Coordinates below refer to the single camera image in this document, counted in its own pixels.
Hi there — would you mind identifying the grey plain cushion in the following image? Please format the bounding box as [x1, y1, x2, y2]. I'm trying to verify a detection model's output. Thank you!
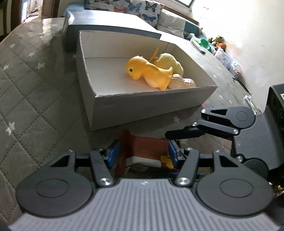
[156, 10, 186, 38]

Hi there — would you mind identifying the butterfly pattern cushion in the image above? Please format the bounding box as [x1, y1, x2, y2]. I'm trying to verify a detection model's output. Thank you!
[84, 0, 130, 12]

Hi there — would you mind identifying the orange rubber duck toy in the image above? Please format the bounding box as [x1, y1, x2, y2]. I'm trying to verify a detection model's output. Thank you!
[126, 56, 173, 90]

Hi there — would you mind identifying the yellow plush chick toy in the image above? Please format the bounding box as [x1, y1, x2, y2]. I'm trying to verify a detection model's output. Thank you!
[148, 48, 184, 77]

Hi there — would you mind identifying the dark grey box lid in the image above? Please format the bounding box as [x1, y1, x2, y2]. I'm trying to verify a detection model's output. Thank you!
[62, 10, 161, 52]

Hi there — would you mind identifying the orange stuffed toy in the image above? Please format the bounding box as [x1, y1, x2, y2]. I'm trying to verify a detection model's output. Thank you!
[207, 36, 226, 50]

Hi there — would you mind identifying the white cardboard box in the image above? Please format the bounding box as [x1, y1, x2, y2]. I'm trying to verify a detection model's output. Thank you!
[76, 31, 218, 130]

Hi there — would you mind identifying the red snack packet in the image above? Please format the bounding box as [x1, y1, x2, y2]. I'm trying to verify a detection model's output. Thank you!
[114, 130, 176, 177]

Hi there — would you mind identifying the green plastic bowl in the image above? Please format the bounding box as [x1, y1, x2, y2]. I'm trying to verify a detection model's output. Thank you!
[199, 39, 210, 50]

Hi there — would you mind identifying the grey quilted star cover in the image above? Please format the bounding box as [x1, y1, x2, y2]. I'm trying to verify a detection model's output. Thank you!
[0, 17, 267, 225]

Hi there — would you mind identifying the beige peanut toy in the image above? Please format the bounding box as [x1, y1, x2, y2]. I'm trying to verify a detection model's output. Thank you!
[168, 74, 196, 90]

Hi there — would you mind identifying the clear plastic toy bin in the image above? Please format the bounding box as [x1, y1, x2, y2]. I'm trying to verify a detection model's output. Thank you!
[214, 48, 241, 79]

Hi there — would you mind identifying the blue sofa cover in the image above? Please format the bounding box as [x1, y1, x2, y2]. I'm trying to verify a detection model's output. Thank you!
[61, 2, 85, 17]

